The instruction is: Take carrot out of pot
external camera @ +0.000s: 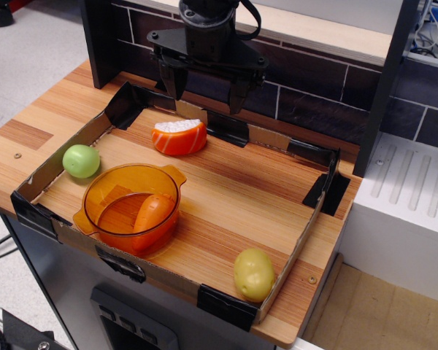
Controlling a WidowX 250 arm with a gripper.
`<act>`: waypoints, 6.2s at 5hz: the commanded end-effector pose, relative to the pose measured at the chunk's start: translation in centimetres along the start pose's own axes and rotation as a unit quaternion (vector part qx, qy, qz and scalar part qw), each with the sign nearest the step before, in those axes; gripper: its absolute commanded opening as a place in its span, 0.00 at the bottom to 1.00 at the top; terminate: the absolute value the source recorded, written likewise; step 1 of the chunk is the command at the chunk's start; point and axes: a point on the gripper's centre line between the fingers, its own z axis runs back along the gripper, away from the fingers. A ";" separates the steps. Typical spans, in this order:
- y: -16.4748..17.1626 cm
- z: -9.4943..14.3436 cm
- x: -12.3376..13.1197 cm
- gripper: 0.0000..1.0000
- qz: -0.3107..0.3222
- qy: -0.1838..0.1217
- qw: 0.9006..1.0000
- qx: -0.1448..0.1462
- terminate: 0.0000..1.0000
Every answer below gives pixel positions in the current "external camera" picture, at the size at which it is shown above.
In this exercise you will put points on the salmon sushi toy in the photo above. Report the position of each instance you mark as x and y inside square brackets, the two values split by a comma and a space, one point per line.
[182, 137]

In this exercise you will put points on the white toy sink drainer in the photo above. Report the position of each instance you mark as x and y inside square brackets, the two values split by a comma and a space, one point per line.
[392, 228]

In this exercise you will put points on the transparent orange plastic pot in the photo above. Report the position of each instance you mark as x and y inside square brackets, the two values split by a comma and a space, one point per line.
[113, 199]

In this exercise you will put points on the grey oven control panel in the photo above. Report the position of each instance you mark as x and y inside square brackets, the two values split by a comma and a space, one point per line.
[125, 327]

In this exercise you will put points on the taped cardboard fence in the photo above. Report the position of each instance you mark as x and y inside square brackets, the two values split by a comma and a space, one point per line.
[222, 226]

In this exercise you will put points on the yellow toy potato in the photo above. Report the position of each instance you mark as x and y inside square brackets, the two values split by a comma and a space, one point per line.
[254, 275]

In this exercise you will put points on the orange toy carrot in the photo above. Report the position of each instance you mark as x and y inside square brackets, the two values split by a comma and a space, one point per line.
[154, 210]

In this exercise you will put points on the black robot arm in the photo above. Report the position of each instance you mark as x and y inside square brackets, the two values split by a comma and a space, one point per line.
[204, 6]

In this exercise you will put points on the green toy apple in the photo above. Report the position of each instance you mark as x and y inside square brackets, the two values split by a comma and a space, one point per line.
[81, 161]

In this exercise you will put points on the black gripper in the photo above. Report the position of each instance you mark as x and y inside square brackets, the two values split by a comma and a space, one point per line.
[210, 44]

